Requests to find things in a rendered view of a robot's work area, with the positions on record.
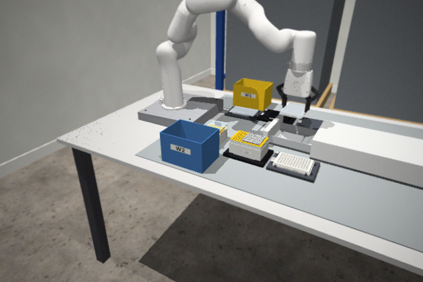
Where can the yellow open bin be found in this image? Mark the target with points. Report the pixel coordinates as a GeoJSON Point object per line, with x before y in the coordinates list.
{"type": "Point", "coordinates": [252, 94]}

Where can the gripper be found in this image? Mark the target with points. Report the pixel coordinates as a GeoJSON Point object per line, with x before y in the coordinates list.
{"type": "Point", "coordinates": [298, 84]}

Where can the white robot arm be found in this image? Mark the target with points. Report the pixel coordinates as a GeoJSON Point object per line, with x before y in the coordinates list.
{"type": "Point", "coordinates": [183, 30]}

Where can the blue open-top bin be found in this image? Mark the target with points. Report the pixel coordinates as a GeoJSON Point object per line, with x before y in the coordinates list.
{"type": "Point", "coordinates": [190, 145]}

